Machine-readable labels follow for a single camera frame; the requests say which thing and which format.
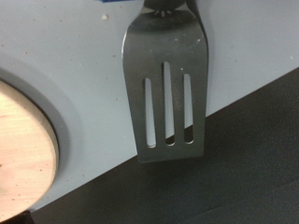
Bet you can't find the spatula with blue grip block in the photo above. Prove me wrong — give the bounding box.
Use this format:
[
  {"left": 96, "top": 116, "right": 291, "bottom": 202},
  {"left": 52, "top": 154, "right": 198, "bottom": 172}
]
[{"left": 99, "top": 0, "right": 209, "bottom": 163}]

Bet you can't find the round wooden board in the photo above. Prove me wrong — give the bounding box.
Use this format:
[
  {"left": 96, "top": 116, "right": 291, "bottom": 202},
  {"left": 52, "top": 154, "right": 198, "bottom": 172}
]
[{"left": 0, "top": 78, "right": 60, "bottom": 223}]

